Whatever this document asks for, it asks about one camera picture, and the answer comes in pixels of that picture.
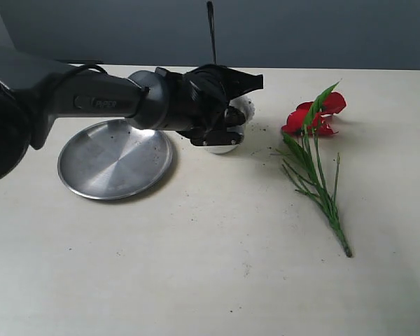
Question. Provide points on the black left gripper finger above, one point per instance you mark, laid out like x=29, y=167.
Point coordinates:
x=240, y=83

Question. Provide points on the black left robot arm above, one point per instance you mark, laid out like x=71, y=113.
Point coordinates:
x=34, y=92

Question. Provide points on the round steel plate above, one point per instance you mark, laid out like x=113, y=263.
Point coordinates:
x=112, y=160

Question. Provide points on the white ceramic flower pot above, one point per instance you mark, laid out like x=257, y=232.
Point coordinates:
x=247, y=107

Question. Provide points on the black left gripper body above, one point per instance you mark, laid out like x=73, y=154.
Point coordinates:
x=199, y=101

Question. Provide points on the artificial red flower stem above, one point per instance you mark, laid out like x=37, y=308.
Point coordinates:
x=301, y=159

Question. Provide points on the steel spork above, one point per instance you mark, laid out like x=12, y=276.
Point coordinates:
x=210, y=16

